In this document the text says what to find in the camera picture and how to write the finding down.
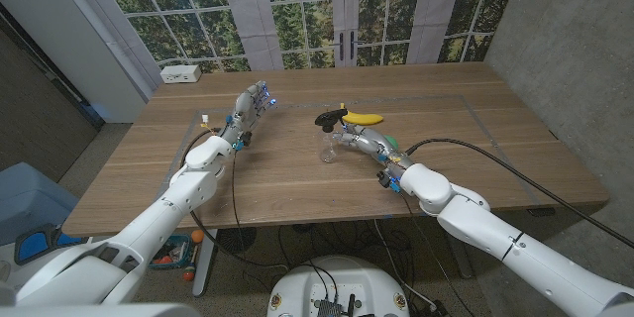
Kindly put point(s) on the small orange ball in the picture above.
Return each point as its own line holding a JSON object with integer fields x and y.
{"x": 197, "y": 236}

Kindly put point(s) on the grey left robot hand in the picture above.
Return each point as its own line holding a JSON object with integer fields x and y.
{"x": 243, "y": 111}

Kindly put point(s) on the black round floor fan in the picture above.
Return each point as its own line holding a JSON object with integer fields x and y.
{"x": 237, "y": 239}

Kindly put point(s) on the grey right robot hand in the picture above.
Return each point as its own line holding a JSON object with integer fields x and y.
{"x": 371, "y": 141}

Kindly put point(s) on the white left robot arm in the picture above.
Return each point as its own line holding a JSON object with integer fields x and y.
{"x": 183, "y": 193}

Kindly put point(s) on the white power strip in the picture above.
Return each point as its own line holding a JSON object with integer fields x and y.
{"x": 180, "y": 73}

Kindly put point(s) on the black spray head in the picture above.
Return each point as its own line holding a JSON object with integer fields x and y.
{"x": 327, "y": 118}

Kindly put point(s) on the printed window forest backdrop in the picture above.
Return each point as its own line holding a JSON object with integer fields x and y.
{"x": 297, "y": 10}

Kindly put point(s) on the small white connector plug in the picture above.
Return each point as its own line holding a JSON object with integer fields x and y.
{"x": 205, "y": 119}

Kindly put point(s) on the blue basket with toys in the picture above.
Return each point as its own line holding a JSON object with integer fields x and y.
{"x": 173, "y": 252}

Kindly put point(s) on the white table leg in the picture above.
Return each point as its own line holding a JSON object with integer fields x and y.
{"x": 203, "y": 272}

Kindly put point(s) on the colourful toy maraca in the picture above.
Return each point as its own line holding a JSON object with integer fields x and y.
{"x": 189, "y": 273}

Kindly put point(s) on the blue storage bin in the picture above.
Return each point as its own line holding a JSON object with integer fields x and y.
{"x": 30, "y": 198}

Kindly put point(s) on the yellow toy banana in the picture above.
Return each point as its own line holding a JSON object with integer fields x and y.
{"x": 364, "y": 119}

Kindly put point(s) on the green ball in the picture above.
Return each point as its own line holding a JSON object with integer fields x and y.
{"x": 392, "y": 141}

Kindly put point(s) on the grey table leg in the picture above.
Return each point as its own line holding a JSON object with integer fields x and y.
{"x": 460, "y": 262}

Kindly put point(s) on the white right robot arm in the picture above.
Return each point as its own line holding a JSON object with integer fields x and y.
{"x": 495, "y": 238}

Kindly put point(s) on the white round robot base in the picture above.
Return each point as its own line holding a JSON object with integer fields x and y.
{"x": 342, "y": 277}

